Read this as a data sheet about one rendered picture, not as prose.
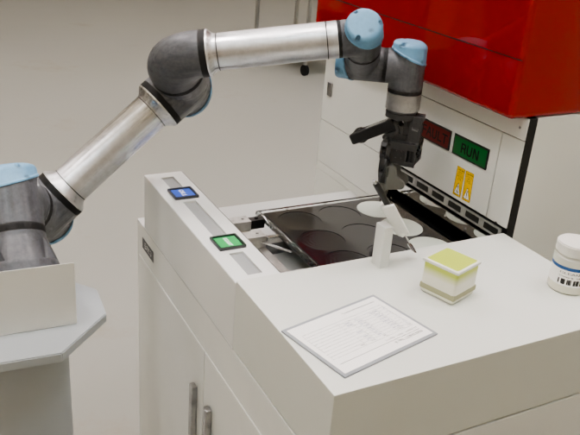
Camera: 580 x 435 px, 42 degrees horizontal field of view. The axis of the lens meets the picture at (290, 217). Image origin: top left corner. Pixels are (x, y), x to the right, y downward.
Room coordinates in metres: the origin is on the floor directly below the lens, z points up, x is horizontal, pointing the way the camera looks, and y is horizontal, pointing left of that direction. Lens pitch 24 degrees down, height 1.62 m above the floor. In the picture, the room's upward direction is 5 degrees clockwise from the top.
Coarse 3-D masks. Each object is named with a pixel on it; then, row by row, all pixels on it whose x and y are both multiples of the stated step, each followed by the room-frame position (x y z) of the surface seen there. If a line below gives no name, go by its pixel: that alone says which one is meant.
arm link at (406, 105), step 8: (392, 96) 1.59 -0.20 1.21; (400, 96) 1.58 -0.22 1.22; (408, 96) 1.66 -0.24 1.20; (416, 96) 1.64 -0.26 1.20; (392, 104) 1.59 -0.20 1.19; (400, 104) 1.58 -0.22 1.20; (408, 104) 1.58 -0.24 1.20; (416, 104) 1.59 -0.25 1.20; (392, 112) 1.60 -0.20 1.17; (400, 112) 1.58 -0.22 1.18; (408, 112) 1.58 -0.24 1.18; (416, 112) 1.60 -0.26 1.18
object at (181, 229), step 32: (160, 192) 1.55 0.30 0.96; (160, 224) 1.55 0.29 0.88; (192, 224) 1.40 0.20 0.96; (224, 224) 1.41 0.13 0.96; (192, 256) 1.36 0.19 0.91; (224, 256) 1.27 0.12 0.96; (256, 256) 1.28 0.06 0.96; (192, 288) 1.36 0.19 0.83; (224, 288) 1.21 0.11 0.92; (224, 320) 1.21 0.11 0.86
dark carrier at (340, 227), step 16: (304, 208) 1.67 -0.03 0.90; (320, 208) 1.67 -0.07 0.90; (336, 208) 1.68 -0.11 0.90; (352, 208) 1.69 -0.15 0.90; (400, 208) 1.72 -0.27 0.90; (288, 224) 1.57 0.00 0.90; (304, 224) 1.57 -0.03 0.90; (320, 224) 1.58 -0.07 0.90; (336, 224) 1.59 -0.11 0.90; (352, 224) 1.60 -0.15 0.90; (368, 224) 1.60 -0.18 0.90; (304, 240) 1.49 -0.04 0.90; (320, 240) 1.50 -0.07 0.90; (336, 240) 1.51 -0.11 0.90; (352, 240) 1.51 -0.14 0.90; (368, 240) 1.52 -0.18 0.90; (400, 240) 1.53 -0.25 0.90; (448, 240) 1.55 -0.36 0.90; (320, 256) 1.42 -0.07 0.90; (336, 256) 1.43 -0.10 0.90; (352, 256) 1.43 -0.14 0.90; (368, 256) 1.44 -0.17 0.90
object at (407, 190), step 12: (408, 192) 1.75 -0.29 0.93; (420, 192) 1.72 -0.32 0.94; (396, 204) 1.81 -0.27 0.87; (420, 204) 1.71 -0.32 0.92; (432, 204) 1.67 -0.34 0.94; (444, 216) 1.62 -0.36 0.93; (456, 216) 1.60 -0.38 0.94; (432, 228) 1.67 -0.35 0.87; (468, 228) 1.55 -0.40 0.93; (480, 228) 1.54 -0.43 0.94
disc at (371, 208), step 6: (360, 204) 1.72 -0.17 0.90; (366, 204) 1.73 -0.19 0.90; (372, 204) 1.73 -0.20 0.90; (378, 204) 1.73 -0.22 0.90; (360, 210) 1.68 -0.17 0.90; (366, 210) 1.69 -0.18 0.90; (372, 210) 1.69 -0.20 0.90; (378, 210) 1.69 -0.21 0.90; (372, 216) 1.65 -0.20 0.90; (378, 216) 1.66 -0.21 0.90; (384, 216) 1.66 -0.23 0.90
